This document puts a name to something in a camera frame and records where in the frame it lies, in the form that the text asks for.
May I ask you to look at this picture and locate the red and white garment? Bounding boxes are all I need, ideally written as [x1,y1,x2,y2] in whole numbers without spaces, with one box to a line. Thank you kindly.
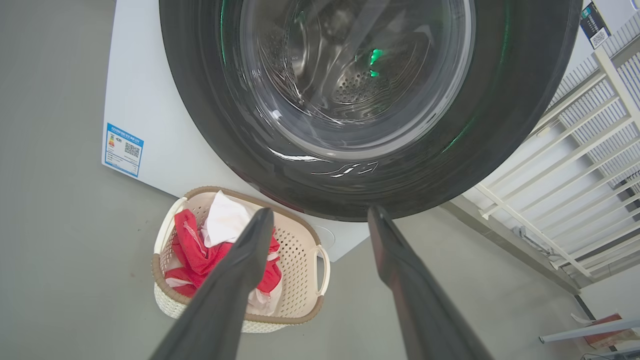
[164,208,283,303]
[200,190,257,249]

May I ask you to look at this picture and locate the dark round washing machine door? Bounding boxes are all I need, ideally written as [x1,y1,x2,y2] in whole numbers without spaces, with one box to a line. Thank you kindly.
[159,0,584,222]

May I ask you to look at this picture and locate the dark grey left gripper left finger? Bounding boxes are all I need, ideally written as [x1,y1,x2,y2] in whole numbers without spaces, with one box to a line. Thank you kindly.
[149,207,275,360]

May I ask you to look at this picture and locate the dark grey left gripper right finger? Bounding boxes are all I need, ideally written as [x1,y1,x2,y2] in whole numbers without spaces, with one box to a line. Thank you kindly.
[367,205,494,360]

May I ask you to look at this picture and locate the grey floor rail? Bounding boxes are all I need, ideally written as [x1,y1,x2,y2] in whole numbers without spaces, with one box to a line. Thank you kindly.
[440,194,582,296]

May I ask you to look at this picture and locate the red brown box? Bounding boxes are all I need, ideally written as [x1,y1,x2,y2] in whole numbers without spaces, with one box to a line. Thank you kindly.
[570,312,640,351]

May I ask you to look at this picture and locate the blue energy label sticker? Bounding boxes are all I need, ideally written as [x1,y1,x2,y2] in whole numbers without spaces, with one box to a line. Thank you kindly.
[103,122,145,179]

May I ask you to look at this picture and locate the white flat bar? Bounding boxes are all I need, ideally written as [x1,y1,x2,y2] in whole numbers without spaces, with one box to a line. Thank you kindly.
[538,316,640,345]

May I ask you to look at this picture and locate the white washing machine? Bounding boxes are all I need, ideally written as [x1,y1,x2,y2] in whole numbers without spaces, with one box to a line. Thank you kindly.
[101,0,640,263]

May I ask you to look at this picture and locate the cream perforated laundry basket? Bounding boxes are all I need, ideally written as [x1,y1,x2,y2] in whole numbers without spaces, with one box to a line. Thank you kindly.
[151,186,332,334]

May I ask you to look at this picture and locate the white metal rack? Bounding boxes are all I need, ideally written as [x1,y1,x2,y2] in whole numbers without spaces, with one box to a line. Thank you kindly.
[472,12,640,281]

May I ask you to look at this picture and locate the black QR code label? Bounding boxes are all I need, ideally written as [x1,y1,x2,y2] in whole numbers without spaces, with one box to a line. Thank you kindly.
[579,1,612,50]

